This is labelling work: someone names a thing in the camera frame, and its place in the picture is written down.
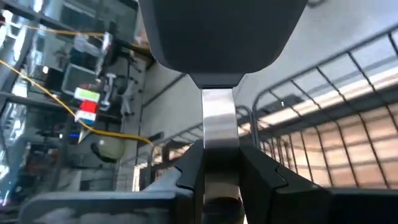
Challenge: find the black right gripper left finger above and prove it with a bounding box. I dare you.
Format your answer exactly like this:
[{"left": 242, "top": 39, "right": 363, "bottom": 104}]
[{"left": 142, "top": 139, "right": 206, "bottom": 224}]

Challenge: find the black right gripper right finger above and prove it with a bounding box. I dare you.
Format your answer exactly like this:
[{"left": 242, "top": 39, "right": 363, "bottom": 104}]
[{"left": 238, "top": 144, "right": 330, "bottom": 224}]

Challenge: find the red box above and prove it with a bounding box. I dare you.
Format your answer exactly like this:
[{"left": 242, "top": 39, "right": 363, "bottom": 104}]
[{"left": 79, "top": 100, "right": 99, "bottom": 114}]

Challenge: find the green and white box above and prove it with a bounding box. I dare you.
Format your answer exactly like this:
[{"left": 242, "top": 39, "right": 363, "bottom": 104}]
[{"left": 73, "top": 87, "right": 101, "bottom": 103}]

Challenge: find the yellow cable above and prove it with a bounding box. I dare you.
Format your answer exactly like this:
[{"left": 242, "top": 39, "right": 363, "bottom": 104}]
[
  {"left": 0, "top": 21, "right": 152, "bottom": 55},
  {"left": 0, "top": 58, "right": 154, "bottom": 146}
]

